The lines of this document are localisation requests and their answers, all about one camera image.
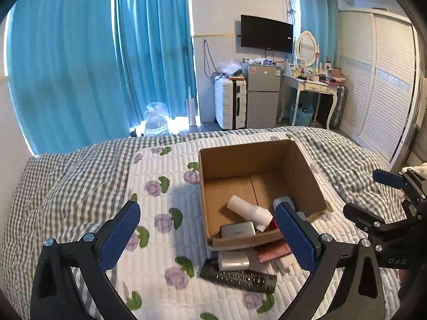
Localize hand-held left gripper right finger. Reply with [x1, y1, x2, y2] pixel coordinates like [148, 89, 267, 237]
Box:
[273, 202, 387, 320]

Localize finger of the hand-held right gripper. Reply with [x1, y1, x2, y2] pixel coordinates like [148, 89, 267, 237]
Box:
[373, 169, 408, 190]
[342, 202, 385, 238]

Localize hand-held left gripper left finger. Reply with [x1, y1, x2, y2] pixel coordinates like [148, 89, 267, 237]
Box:
[30, 201, 141, 320]

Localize brown cardboard box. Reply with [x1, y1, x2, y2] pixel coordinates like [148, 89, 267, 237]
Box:
[198, 139, 329, 251]

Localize white flat item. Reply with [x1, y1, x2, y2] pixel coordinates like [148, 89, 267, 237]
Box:
[275, 255, 301, 276]

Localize pink packet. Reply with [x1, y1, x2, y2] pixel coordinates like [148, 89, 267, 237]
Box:
[256, 240, 294, 265]

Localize white floral quilt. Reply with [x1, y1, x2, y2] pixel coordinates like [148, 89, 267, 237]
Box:
[113, 130, 401, 320]

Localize white plastic bottle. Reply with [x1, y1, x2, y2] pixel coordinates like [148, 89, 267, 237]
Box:
[227, 195, 274, 233]

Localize grey power bank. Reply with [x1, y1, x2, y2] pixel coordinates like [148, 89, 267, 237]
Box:
[219, 221, 257, 239]

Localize silver charger block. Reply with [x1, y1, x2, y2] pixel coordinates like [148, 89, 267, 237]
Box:
[218, 250, 251, 271]

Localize black remote control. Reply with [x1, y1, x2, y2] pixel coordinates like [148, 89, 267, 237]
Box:
[199, 258, 278, 294]

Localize silver hard suitcase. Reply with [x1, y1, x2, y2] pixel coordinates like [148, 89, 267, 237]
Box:
[315, 85, 348, 130]

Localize white slatted wardrobe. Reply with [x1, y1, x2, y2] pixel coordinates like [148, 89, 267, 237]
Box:
[337, 7, 421, 162]

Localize blue woven basket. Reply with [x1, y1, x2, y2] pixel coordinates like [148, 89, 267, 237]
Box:
[290, 104, 314, 127]

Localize white dressing table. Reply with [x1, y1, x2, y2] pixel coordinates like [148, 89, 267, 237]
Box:
[278, 73, 345, 129]

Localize bagged water bottle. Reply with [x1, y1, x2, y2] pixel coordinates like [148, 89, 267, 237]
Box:
[144, 103, 171, 137]

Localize cluster of cosmetics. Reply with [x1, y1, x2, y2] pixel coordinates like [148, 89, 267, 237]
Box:
[290, 61, 345, 86]

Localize silver small fridge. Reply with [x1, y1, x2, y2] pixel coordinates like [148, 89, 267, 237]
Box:
[245, 63, 281, 129]

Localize white hard suitcase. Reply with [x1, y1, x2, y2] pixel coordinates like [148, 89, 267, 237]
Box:
[214, 76, 248, 130]

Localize oval white mirror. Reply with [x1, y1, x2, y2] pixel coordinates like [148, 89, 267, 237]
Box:
[295, 31, 320, 69]

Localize cluster of small containers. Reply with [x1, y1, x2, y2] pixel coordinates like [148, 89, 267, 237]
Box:
[242, 56, 284, 68]

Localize narrow blue curtain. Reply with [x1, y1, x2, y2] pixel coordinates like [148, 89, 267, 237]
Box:
[294, 0, 339, 70]

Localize clear plastic bag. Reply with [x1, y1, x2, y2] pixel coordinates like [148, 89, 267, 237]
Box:
[217, 59, 246, 77]

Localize wide blue curtain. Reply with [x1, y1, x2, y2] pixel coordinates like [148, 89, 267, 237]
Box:
[6, 0, 122, 155]

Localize blue curtain panel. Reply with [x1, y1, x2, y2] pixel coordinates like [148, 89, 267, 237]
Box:
[114, 0, 198, 130]

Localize black wall television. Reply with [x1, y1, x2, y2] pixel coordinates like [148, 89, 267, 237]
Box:
[240, 15, 294, 53]

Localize dark wall cables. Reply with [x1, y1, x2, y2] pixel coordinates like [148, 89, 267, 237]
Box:
[202, 39, 218, 79]

